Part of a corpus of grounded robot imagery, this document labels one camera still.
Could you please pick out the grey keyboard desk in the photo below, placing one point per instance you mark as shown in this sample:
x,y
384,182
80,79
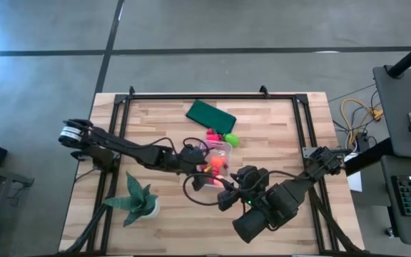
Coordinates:
x,y
405,228

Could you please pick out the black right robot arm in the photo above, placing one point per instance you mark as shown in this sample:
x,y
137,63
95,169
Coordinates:
x,y
284,200

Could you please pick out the potted snake plant white pot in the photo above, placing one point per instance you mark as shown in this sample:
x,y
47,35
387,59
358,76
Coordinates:
x,y
139,205

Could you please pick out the white paper sheet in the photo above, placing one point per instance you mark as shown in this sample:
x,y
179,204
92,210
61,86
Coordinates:
x,y
354,180

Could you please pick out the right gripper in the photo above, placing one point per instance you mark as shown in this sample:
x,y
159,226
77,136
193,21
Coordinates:
x,y
250,178

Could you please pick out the orange toy orange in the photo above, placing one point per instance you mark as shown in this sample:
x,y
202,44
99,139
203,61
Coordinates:
x,y
217,163

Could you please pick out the black desk support bar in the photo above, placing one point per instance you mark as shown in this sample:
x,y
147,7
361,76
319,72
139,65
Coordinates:
x,y
369,157

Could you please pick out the folded green cloth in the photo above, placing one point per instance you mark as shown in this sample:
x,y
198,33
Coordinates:
x,y
210,116

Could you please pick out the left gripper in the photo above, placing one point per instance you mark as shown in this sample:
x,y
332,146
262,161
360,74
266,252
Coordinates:
x,y
191,160

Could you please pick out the black aluminium table frame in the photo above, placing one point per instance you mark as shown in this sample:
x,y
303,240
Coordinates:
x,y
209,96

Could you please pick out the clear plastic tupperware container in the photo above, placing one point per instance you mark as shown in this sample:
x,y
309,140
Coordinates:
x,y
227,150

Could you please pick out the black round pole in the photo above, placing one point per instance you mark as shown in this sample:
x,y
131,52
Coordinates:
x,y
409,59

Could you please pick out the green toy fruit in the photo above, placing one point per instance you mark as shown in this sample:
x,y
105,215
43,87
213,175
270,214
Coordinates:
x,y
231,139

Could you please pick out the pink toy fruit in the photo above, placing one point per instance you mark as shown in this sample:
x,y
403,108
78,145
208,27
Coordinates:
x,y
213,137

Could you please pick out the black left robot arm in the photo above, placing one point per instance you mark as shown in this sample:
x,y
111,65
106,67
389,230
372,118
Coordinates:
x,y
134,151

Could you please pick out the grey side table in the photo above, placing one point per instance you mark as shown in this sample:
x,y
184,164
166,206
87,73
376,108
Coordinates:
x,y
401,107

